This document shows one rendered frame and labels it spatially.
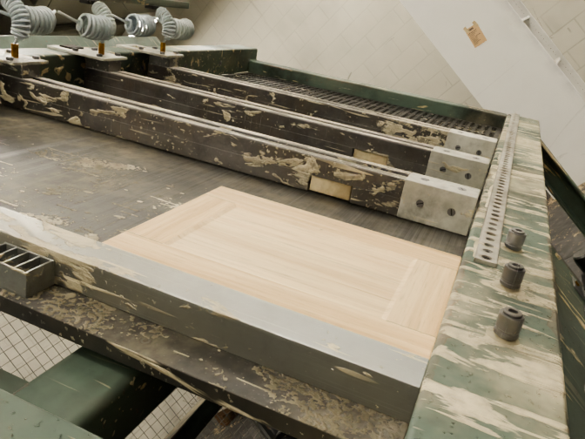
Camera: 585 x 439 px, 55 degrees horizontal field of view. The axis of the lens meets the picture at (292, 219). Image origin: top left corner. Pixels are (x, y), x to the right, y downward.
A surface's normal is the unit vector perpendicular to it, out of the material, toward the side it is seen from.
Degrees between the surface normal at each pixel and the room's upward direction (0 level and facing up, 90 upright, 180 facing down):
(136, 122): 90
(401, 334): 51
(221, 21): 90
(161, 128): 90
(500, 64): 90
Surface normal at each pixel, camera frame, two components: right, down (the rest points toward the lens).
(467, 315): 0.16, -0.92
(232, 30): -0.47, 0.36
